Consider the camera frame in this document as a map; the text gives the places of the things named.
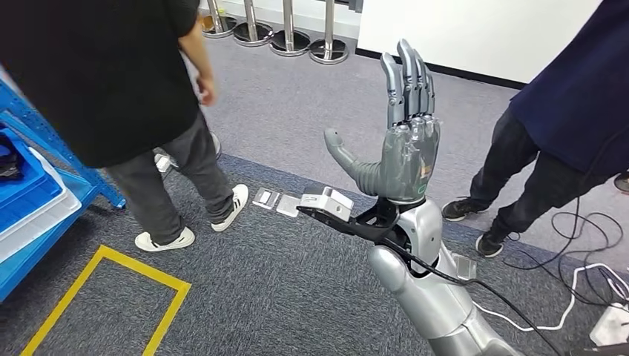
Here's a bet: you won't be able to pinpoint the tangled black floor cable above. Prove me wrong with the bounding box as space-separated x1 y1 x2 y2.
501 196 629 308

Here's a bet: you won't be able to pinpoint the white floor cable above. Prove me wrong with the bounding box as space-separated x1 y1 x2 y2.
471 263 629 332

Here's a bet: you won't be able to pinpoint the person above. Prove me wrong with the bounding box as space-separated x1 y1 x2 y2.
0 0 250 253
441 0 629 259

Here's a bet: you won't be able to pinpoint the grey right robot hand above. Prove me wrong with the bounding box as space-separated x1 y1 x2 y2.
323 39 442 206

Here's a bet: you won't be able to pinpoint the blue metal shelf rack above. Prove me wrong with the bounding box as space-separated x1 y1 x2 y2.
0 64 128 303

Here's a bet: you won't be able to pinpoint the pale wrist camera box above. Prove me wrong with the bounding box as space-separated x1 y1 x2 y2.
300 185 355 223

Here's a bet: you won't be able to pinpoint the white power strip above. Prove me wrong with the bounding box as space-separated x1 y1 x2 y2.
588 302 629 347

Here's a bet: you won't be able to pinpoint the grey floor plate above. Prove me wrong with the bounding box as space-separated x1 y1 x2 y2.
452 253 478 282
276 194 303 219
251 187 281 211

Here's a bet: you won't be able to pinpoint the black camera bracket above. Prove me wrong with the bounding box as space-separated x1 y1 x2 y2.
296 197 409 247

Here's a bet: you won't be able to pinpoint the black plastic parts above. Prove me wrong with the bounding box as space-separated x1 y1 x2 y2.
0 132 23 180

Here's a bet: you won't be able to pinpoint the white plastic bin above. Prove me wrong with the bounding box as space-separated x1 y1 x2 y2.
0 147 83 264

